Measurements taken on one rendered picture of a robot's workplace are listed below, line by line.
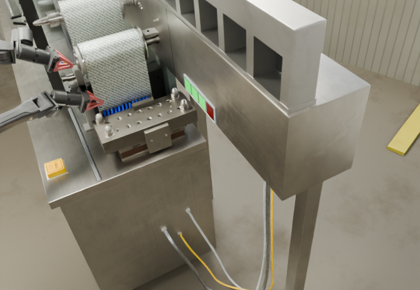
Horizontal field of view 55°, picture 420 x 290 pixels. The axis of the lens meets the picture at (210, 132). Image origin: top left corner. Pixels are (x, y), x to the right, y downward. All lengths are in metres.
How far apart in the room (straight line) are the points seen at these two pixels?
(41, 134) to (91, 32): 0.51
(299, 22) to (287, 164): 0.37
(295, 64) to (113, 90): 0.98
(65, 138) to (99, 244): 0.49
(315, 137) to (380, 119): 2.34
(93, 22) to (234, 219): 1.42
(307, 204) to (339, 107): 0.46
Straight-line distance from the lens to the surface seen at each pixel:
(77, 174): 1.68
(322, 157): 1.13
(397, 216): 2.71
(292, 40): 0.85
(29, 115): 1.57
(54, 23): 1.84
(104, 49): 1.62
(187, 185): 1.82
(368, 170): 2.93
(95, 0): 1.81
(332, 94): 1.03
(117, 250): 1.95
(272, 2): 0.95
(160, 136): 1.62
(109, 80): 1.67
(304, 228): 1.51
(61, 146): 1.84
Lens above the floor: 2.03
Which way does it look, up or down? 41 degrees down
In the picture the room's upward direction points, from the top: 5 degrees counter-clockwise
